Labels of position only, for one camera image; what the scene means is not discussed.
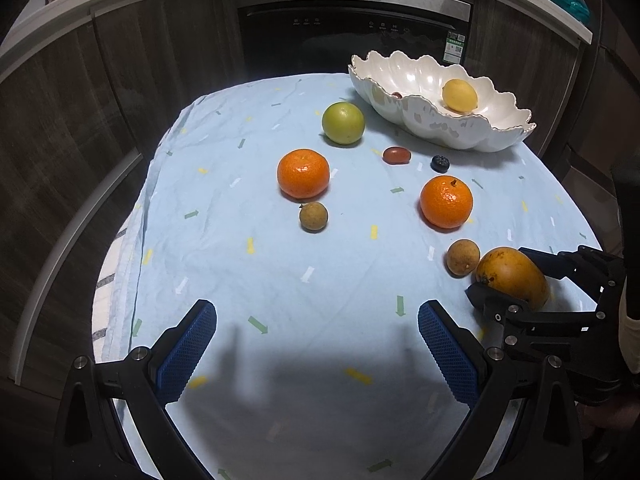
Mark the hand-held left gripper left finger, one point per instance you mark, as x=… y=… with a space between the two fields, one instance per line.
x=187 y=350

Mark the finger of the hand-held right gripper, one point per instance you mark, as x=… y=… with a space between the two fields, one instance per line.
x=520 y=317
x=565 y=262

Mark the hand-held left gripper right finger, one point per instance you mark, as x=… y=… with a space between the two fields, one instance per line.
x=447 y=355

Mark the yellow mango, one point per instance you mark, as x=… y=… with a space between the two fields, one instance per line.
x=510 y=275

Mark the brown longan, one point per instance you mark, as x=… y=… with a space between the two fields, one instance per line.
x=462 y=257
x=313 y=217

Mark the orange mandarin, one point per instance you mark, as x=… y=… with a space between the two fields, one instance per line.
x=446 y=203
x=303 y=173

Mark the dark blueberry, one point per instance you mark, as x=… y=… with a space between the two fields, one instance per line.
x=440 y=162

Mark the red cherry tomato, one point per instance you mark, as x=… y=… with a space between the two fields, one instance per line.
x=396 y=155

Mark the white scalloped bowl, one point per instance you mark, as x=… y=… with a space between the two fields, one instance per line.
x=415 y=80

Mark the green round fruit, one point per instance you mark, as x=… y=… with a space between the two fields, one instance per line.
x=343 y=124

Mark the person's right hand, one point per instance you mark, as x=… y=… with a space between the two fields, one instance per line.
x=607 y=412

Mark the striped white towel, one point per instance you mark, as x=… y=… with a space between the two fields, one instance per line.
x=105 y=310

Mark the light blue patterned tablecloth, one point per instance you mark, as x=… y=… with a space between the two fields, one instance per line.
x=300 y=285

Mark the yellow lemon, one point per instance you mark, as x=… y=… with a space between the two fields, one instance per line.
x=460 y=95

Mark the dark wood cabinet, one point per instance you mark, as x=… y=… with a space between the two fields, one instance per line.
x=520 y=50
x=100 y=110

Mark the green white sticker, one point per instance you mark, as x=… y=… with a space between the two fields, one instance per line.
x=456 y=46

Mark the teal packet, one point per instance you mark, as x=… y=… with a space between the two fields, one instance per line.
x=567 y=0

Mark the black built-in oven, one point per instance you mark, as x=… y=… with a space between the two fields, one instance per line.
x=320 y=40

